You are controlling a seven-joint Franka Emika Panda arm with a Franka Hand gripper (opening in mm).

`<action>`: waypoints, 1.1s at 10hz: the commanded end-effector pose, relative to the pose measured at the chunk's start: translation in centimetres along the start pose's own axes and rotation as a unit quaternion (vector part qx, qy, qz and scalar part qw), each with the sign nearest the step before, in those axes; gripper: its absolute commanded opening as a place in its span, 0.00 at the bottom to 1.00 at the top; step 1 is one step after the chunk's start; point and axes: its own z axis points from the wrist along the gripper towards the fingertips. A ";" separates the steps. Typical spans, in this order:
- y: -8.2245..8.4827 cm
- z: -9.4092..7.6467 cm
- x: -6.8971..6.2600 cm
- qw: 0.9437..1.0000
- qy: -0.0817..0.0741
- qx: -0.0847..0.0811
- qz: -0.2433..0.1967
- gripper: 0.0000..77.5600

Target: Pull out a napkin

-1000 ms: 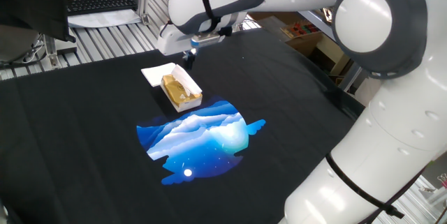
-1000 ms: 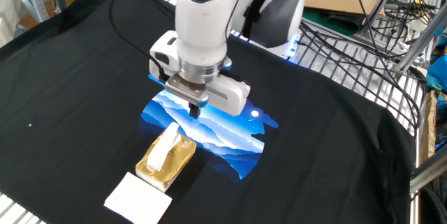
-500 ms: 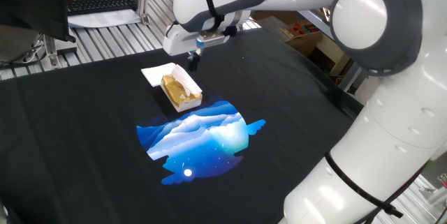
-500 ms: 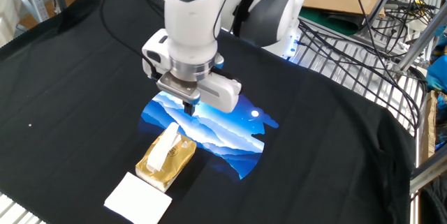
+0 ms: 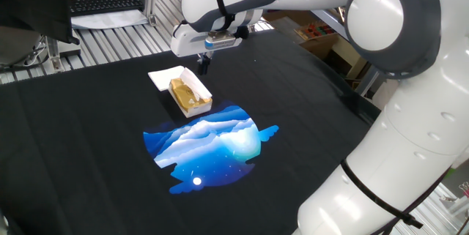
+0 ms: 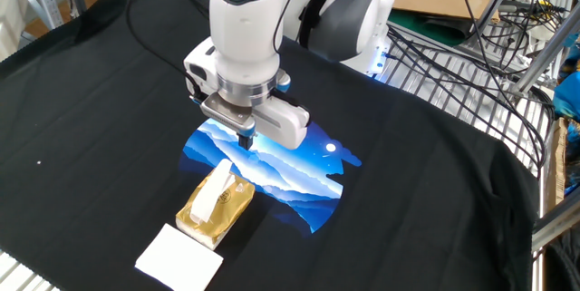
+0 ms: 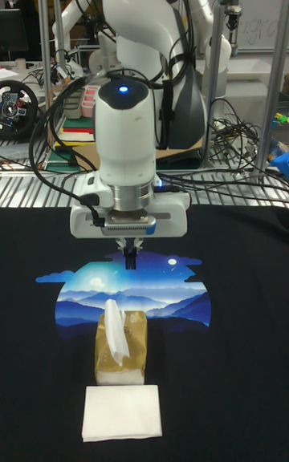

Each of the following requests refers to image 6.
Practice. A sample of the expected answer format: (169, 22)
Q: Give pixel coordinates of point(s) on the black T-shirt with blue print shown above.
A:
(408, 191)

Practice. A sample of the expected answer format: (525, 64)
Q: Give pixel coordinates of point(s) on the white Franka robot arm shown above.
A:
(244, 32)

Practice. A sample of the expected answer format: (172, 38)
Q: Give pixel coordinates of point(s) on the brown cardboard piece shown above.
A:
(558, 164)

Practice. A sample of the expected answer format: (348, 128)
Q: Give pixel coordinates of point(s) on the folded square white napkin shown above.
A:
(179, 259)

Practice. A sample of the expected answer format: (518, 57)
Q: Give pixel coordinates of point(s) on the gold tissue pack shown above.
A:
(235, 200)

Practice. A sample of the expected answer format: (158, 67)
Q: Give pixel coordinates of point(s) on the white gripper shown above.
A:
(285, 123)

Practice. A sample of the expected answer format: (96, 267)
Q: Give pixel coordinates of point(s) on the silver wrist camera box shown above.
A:
(229, 114)

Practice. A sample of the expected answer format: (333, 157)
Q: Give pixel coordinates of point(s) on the white tissue sheet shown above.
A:
(210, 191)

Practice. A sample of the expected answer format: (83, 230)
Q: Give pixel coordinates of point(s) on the aluminium frame bar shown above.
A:
(557, 225)

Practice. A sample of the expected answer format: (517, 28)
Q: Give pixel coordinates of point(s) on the blue plastic bag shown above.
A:
(568, 96)

